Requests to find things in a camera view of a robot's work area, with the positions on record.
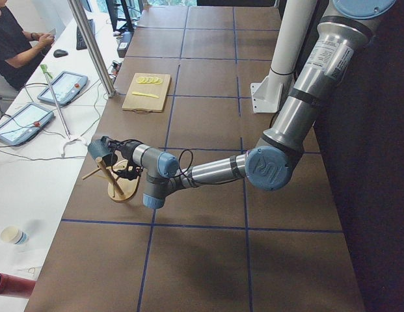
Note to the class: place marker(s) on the black keyboard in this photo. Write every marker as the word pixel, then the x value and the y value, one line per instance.
pixel 80 41

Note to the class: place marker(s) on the paper cup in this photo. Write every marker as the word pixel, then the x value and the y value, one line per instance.
pixel 14 235

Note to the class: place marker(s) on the yellow plastic knife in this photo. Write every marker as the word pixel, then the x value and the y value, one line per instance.
pixel 144 94

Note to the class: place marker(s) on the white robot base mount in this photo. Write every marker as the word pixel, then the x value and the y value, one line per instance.
pixel 269 95

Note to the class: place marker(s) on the seated person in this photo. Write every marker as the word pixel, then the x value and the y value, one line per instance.
pixel 21 52

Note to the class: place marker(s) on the bamboo cutting board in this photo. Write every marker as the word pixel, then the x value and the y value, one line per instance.
pixel 147 104

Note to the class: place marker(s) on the black power adapter box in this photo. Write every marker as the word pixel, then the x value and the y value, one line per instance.
pixel 124 42

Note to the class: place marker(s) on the red cylinder bottle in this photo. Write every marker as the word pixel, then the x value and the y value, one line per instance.
pixel 13 286

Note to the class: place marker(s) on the teach pendant tablet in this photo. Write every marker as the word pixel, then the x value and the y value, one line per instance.
pixel 24 125
pixel 67 86

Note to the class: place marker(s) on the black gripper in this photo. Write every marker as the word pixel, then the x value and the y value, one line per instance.
pixel 127 150

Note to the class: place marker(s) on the metal rod with green tip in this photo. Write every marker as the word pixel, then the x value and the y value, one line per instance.
pixel 43 67

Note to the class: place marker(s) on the dark teal mug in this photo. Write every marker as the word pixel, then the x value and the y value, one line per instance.
pixel 95 150

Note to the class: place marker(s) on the black computer mouse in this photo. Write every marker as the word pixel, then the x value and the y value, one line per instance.
pixel 58 53

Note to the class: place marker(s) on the aluminium frame post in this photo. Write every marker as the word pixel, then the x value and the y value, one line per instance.
pixel 82 22

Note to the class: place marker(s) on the far teach pendant tablet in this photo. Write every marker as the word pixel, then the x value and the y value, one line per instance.
pixel 67 86

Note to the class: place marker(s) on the wooden cup storage rack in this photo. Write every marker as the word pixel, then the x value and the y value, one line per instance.
pixel 119 189

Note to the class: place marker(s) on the near teach pendant tablet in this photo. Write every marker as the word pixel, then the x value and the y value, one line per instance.
pixel 24 125

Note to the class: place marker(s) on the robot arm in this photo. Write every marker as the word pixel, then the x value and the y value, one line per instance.
pixel 344 28

